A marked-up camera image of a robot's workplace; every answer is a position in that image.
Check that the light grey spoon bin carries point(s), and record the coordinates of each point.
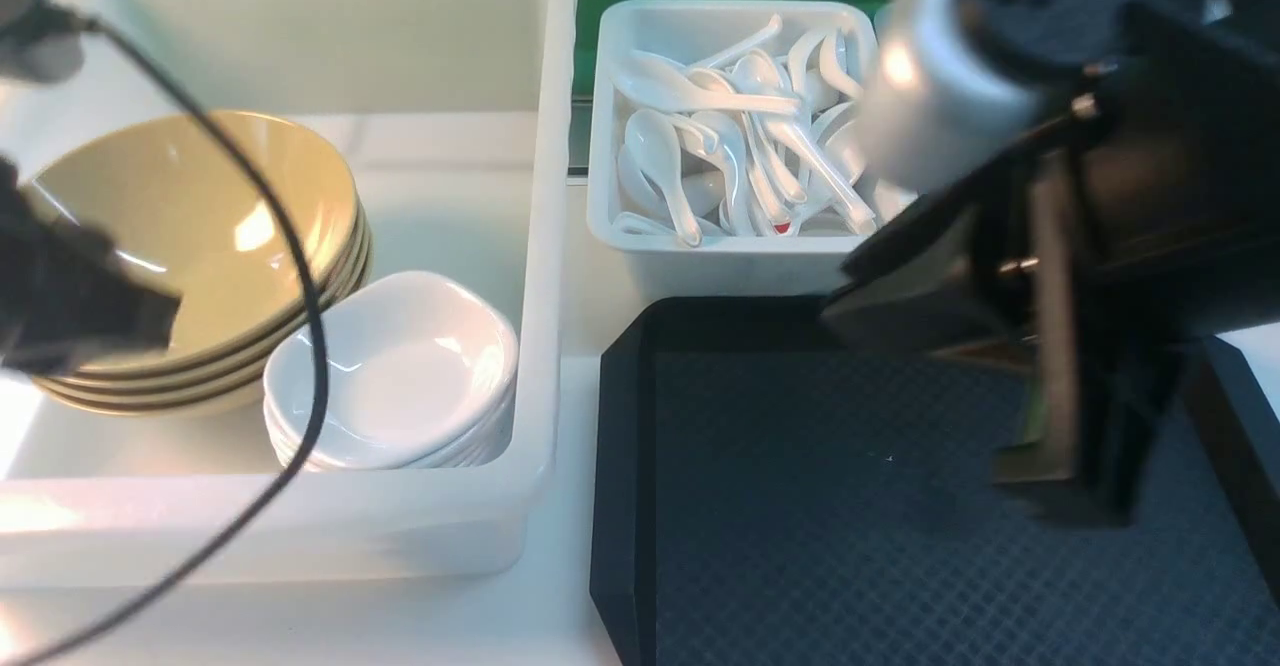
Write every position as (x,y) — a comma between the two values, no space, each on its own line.
(761,266)

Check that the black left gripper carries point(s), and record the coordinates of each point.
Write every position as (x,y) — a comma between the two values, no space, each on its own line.
(66,299)

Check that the olive noodle bowl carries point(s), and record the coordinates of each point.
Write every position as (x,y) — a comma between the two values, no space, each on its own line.
(184,218)

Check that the stack of white sauce dishes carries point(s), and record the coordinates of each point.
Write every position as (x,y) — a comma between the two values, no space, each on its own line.
(423,375)

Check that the large white plastic tub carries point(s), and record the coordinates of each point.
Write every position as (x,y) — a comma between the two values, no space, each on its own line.
(454,116)

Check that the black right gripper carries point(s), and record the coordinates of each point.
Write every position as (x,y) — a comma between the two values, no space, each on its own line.
(1138,217)

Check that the black serving tray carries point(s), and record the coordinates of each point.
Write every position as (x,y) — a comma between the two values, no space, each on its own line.
(764,496)

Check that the pile of white soup spoons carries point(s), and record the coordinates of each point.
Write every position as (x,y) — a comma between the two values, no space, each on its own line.
(713,147)

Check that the bottom olive bowl in stack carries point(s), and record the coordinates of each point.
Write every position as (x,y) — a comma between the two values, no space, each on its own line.
(200,404)

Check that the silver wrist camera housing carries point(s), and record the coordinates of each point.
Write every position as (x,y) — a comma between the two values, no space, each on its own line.
(957,81)

